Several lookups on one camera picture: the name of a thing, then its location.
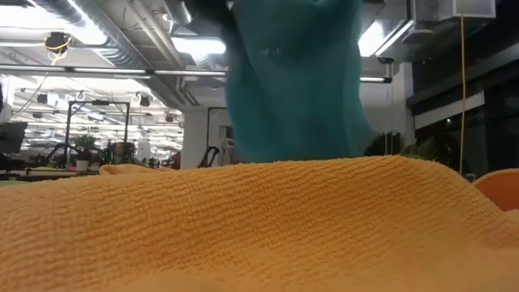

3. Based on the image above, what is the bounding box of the teal microfiber towel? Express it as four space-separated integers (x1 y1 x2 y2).
225 0 380 164

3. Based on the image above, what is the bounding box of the ceiling light panel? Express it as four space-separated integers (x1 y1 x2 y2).
169 35 227 57
358 18 415 58

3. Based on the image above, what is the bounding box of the small potted succulent plant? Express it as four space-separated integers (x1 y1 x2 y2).
399 135 451 161

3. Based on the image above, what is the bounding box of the green plant in white pot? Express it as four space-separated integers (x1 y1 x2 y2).
71 134 99 172

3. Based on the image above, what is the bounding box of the black monitor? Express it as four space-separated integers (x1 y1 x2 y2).
0 121 28 155

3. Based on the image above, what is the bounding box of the black stand frame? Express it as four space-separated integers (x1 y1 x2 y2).
62 100 131 165

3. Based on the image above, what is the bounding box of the silver overhead frame bar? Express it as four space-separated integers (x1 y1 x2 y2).
0 63 393 84

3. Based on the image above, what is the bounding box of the yellow hanging cable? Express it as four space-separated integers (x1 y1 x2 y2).
457 0 468 175

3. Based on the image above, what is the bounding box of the black overhead camera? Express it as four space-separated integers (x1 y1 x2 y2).
43 31 73 54

